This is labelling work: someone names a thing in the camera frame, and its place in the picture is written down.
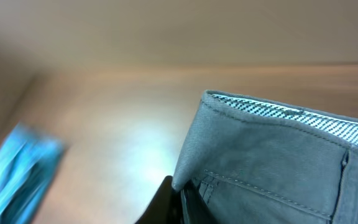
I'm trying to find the folded blue denim jeans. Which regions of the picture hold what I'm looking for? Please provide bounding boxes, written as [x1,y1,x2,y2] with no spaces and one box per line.
[0,124,65,224]

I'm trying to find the grey shorts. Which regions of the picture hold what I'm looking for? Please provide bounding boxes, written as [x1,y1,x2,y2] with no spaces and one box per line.
[172,90,358,223]

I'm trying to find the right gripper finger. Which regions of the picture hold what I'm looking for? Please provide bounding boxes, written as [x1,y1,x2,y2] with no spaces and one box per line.
[135,175,183,224]

